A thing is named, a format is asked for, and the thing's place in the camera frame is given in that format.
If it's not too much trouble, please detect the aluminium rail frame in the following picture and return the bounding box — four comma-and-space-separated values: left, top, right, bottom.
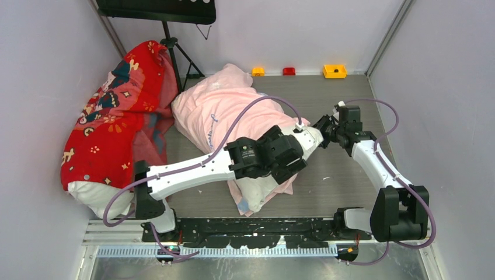
81, 216, 434, 260

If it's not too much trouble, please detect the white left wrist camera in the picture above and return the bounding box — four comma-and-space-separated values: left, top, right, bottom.
293, 123, 323, 160

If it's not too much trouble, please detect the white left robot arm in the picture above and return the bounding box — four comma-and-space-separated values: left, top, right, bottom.
134, 125, 318, 242

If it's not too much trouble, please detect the black tripod stand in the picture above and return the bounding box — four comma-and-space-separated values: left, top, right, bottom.
159, 21, 205, 93

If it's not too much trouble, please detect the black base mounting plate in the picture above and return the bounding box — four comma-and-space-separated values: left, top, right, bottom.
141, 218, 371, 249

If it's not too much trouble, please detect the small red block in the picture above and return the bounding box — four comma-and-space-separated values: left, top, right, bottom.
283, 67, 297, 76

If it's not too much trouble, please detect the yellow tray with black knob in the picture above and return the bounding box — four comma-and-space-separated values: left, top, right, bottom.
323, 65, 347, 79

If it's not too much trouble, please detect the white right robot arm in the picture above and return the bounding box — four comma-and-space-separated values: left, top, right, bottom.
314, 103, 429, 242

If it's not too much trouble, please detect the red patterned pillowcase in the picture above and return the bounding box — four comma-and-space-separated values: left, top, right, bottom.
60, 40, 178, 190

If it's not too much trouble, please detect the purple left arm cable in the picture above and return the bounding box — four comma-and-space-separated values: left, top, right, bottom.
102, 96, 304, 265

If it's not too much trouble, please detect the white pillow in red case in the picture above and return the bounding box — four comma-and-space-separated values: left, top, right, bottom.
68, 181, 134, 219

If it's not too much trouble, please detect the pink pillowcase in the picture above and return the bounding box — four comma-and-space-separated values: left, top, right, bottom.
171, 64, 312, 217

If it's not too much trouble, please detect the small yellow block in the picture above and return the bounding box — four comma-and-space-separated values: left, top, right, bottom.
251, 67, 265, 76

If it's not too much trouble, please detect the white pillow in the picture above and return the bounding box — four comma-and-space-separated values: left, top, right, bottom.
236, 125, 326, 214
68, 181, 134, 219

